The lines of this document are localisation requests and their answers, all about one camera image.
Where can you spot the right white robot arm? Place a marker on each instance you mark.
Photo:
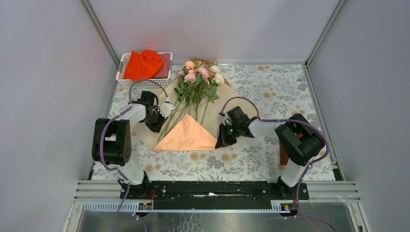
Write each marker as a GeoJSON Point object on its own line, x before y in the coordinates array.
{"type": "Point", "coordinates": [311, 143]}

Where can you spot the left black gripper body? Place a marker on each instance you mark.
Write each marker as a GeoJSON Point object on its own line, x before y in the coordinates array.
{"type": "Point", "coordinates": [153, 123]}

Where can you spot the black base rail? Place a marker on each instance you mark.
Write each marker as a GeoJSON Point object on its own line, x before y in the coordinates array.
{"type": "Point", "coordinates": [208, 195]}

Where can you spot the pink rose stems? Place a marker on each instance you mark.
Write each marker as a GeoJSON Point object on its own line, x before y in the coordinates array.
{"type": "Point", "coordinates": [193, 89]}

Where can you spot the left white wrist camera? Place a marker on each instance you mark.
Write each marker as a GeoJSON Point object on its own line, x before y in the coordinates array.
{"type": "Point", "coordinates": [166, 108]}

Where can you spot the floral table cloth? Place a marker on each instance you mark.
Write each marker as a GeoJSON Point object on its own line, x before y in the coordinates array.
{"type": "Point", "coordinates": [279, 91]}

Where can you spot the beige orange wrapping paper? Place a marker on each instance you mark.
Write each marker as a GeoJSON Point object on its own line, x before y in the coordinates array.
{"type": "Point", "coordinates": [193, 130]}

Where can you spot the white plastic basket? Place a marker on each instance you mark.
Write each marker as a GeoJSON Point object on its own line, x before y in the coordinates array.
{"type": "Point", "coordinates": [126, 83]}

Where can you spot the brown wooden block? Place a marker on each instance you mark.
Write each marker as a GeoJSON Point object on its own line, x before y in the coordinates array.
{"type": "Point", "coordinates": [283, 157]}

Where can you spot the tan ribbon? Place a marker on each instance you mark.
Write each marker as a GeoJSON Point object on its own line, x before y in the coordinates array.
{"type": "Point", "coordinates": [205, 61]}

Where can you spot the dark red cloth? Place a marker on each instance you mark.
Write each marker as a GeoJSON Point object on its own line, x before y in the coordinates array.
{"type": "Point", "coordinates": [163, 73]}

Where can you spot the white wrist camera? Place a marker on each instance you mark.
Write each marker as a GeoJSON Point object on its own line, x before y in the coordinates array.
{"type": "Point", "coordinates": [226, 118]}
{"type": "Point", "coordinates": [166, 108]}

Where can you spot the orange cloth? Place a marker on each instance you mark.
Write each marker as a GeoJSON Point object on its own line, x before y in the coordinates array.
{"type": "Point", "coordinates": [143, 65]}

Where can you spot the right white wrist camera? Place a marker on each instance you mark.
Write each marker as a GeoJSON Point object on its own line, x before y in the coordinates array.
{"type": "Point", "coordinates": [226, 118]}

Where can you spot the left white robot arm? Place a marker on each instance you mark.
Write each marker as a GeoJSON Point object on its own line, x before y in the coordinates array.
{"type": "Point", "coordinates": [112, 145]}

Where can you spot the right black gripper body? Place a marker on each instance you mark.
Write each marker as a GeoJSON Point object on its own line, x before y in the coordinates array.
{"type": "Point", "coordinates": [235, 127]}

